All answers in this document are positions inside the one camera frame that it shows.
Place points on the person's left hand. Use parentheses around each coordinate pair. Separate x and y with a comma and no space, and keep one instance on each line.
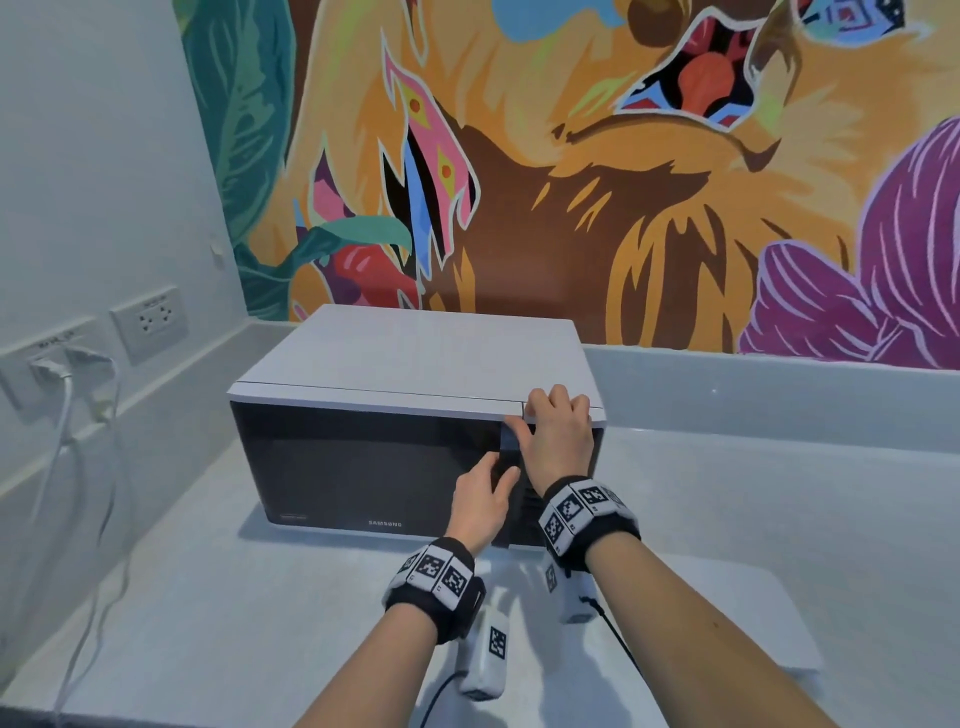
(474,510)

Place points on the person's right hand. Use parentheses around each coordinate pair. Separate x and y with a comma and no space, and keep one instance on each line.
(559,446)

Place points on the person's right thumb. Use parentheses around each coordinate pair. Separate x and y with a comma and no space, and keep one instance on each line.
(516,433)

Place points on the person's left thumb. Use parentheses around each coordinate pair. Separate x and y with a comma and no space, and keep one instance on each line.
(508,482)

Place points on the person's right middle finger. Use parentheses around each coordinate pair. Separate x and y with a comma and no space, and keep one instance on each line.
(560,399)

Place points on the white microwave with black door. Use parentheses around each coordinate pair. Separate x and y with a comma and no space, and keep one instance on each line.
(390,352)

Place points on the person's right forearm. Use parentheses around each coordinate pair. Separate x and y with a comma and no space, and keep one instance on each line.
(675,630)

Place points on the person's left forearm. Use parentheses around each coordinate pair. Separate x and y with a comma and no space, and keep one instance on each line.
(375,675)

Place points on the black wristband with marker tags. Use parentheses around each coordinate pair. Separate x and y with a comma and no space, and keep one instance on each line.
(439,581)
(581,517)

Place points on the white power plug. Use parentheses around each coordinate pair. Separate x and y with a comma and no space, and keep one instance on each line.
(49,371)
(96,375)

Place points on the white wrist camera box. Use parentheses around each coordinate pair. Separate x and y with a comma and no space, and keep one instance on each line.
(486,652)
(571,600)

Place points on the small white wall fixture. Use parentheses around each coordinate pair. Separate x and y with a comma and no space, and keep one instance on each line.
(218,253)

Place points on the white empty wall socket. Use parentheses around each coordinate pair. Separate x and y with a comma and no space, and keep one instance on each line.
(150,324)

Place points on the white wall socket with plugs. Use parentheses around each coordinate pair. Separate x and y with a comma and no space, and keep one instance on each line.
(19,375)

